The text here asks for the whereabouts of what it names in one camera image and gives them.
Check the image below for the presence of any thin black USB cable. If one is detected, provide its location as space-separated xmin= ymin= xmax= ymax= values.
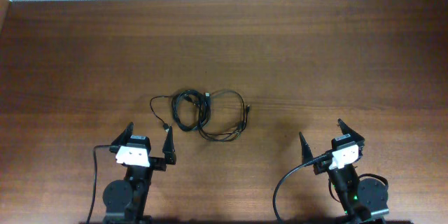
xmin=149 ymin=89 xmax=251 ymax=143

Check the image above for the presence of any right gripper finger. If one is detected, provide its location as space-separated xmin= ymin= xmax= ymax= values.
xmin=337 ymin=118 xmax=364 ymax=142
xmin=299 ymin=132 xmax=314 ymax=167

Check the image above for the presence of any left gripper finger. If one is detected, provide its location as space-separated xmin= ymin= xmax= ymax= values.
xmin=111 ymin=122 xmax=134 ymax=146
xmin=162 ymin=126 xmax=176 ymax=165

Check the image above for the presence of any thick black USB cable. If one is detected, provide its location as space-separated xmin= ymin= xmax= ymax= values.
xmin=170 ymin=89 xmax=212 ymax=132

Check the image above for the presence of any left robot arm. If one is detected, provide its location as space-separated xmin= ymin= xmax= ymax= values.
xmin=102 ymin=122 xmax=176 ymax=224

